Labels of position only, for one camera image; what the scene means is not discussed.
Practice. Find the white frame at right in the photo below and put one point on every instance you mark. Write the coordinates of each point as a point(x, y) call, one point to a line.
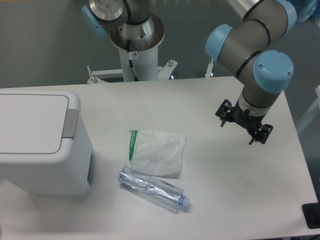
point(310, 114)

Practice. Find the crushed clear plastic bottle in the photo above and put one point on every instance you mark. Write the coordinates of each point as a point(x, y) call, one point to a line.
point(155, 190)

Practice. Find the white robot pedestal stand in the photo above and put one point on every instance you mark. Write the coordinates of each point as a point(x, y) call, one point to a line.
point(138, 51)

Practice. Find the white green plastic bag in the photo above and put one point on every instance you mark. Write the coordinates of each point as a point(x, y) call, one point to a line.
point(156, 153)

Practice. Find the blue plastic bag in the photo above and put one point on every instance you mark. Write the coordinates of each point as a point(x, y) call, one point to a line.
point(304, 9)

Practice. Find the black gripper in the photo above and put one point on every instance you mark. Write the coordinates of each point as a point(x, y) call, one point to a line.
point(234, 114)

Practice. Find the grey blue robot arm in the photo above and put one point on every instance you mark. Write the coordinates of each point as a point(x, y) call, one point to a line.
point(243, 51)

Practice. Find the white push-top trash can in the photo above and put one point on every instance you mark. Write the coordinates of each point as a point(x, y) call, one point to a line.
point(45, 148)

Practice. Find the black device at table edge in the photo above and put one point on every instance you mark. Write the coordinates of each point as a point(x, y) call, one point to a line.
point(311, 212)

